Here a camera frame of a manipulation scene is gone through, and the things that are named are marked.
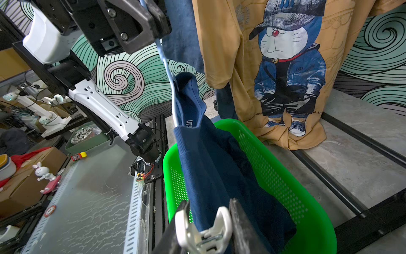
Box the white rabbit figurine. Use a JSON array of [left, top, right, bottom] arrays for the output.
[[32, 162, 57, 182]]

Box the white slotted cable duct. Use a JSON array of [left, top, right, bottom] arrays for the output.
[[123, 180, 151, 254]]

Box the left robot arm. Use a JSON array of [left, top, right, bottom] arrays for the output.
[[13, 1, 171, 164]]

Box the black clothes rack frame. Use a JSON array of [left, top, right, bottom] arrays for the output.
[[290, 113, 406, 254]]

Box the light blue wire hanger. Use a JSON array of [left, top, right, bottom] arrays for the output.
[[140, 1, 179, 127]]

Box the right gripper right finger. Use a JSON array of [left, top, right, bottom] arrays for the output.
[[229, 199, 269, 254]]

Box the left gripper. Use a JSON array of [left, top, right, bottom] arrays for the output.
[[31, 0, 172, 57]]

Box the green plastic basket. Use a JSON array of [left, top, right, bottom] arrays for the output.
[[163, 117, 337, 254]]

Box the cardboard box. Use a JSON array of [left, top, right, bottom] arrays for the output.
[[1, 147, 67, 219]]

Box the white clothespin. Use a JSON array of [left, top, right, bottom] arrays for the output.
[[174, 206, 233, 254]]

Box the slate blue t-shirt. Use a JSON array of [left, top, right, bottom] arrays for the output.
[[162, 0, 238, 120]]

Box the navy Mickey print t-shirt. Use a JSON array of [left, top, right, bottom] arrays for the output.
[[174, 72, 297, 254]]

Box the tan cartoon print t-shirt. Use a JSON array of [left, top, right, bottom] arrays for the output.
[[192, 0, 401, 150]]

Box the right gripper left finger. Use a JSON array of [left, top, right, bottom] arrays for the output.
[[152, 200, 190, 254]]

